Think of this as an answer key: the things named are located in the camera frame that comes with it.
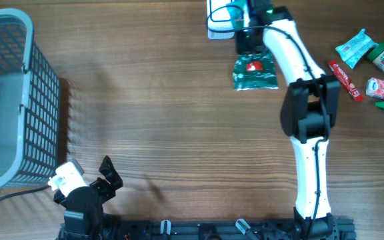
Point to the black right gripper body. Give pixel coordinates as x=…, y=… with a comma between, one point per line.
x=246, y=41

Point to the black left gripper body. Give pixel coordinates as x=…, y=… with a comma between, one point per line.
x=106, y=192

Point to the green 3M product pouch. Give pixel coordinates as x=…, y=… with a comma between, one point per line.
x=255, y=71

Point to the pale teal packet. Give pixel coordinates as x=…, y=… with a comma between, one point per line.
x=352, y=51

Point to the red stick packet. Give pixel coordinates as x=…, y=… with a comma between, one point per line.
x=345, y=80

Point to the small red white packet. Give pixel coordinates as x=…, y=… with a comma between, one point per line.
x=375, y=88

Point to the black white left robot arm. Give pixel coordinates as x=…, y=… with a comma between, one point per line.
x=84, y=217

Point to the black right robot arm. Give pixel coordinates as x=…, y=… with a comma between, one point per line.
x=308, y=111

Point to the white barcode scanner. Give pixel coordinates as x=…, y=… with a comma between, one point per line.
x=220, y=19

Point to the grey plastic mesh basket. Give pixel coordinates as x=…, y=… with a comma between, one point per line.
x=30, y=95

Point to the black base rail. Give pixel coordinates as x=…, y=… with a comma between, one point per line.
x=277, y=229

